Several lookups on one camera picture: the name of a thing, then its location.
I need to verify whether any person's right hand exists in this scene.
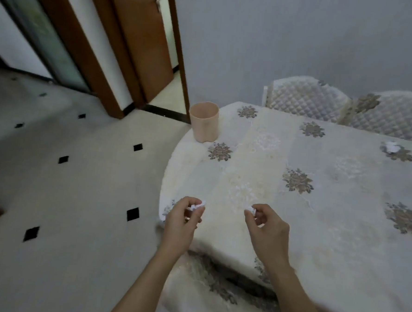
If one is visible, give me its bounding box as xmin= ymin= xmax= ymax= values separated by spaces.
xmin=241 ymin=202 xmax=293 ymax=268

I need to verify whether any frosted glass sliding door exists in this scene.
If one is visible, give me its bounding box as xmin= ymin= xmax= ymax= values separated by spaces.
xmin=0 ymin=0 xmax=98 ymax=94

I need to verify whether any person's right forearm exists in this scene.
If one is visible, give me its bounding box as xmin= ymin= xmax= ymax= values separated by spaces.
xmin=260 ymin=257 xmax=336 ymax=312

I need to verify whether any white floral embroidered tablecloth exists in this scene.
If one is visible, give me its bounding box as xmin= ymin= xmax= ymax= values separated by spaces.
xmin=152 ymin=97 xmax=412 ymax=312

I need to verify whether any beige plastic waste bin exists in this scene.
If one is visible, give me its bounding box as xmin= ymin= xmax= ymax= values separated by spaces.
xmin=187 ymin=101 xmax=221 ymax=144

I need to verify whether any person's left hand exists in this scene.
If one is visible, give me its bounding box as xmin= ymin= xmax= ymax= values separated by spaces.
xmin=158 ymin=195 xmax=204 ymax=258

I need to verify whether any brown wooden door frame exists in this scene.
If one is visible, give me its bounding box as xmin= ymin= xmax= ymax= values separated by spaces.
xmin=19 ymin=0 xmax=199 ymax=124

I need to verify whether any person's left forearm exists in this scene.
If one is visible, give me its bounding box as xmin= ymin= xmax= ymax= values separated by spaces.
xmin=107 ymin=237 xmax=189 ymax=312

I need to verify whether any brown wooden door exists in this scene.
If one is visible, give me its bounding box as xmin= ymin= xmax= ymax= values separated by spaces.
xmin=99 ymin=0 xmax=179 ymax=105

